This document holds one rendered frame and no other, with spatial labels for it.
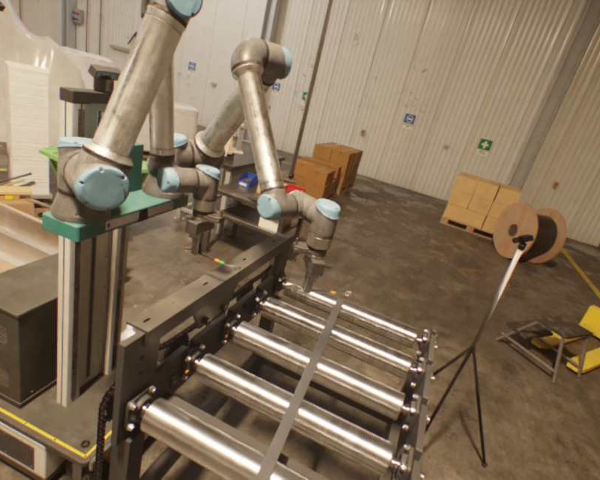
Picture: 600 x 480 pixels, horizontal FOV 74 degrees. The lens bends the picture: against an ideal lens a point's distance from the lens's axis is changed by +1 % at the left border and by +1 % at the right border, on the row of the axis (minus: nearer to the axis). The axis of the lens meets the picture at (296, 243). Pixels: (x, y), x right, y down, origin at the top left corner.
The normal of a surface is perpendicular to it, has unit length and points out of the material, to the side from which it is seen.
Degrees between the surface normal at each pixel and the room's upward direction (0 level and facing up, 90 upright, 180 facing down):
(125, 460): 90
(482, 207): 90
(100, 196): 95
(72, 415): 0
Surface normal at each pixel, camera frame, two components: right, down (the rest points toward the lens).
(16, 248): -0.35, 0.28
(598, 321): -0.83, 0.01
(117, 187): 0.57, 0.50
